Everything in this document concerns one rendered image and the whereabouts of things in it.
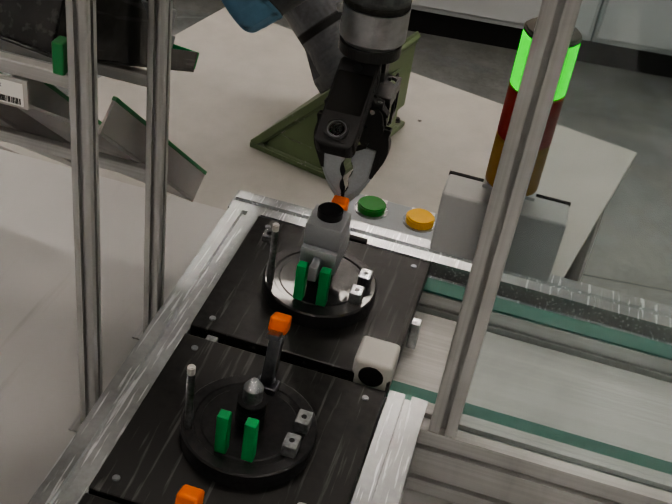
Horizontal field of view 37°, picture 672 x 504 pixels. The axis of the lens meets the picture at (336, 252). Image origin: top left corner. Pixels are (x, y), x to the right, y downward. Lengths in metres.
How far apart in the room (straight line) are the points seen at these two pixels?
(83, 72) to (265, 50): 1.13
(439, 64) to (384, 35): 2.98
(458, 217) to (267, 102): 0.92
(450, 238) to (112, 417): 0.40
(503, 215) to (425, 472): 0.35
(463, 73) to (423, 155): 2.30
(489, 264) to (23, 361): 0.61
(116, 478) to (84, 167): 0.30
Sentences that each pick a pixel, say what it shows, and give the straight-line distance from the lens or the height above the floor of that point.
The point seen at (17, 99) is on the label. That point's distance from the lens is 0.97.
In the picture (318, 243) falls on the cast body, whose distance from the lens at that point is 1.16.
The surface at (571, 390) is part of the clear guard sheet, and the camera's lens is 1.06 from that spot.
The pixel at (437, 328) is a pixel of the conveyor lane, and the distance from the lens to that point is 1.30.
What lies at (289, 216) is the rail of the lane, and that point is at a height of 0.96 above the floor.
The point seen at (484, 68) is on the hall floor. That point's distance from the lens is 4.13.
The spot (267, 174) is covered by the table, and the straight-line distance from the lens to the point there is 1.64.
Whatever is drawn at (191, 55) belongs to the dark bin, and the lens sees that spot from 1.20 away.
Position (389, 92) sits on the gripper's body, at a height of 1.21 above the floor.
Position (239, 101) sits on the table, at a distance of 1.84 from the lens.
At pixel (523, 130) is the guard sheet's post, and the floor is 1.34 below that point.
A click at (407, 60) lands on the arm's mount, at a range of 1.75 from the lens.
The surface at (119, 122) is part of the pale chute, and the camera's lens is 1.12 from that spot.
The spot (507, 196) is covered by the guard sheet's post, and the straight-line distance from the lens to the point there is 0.92.
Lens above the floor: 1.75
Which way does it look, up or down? 37 degrees down
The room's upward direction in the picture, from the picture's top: 9 degrees clockwise
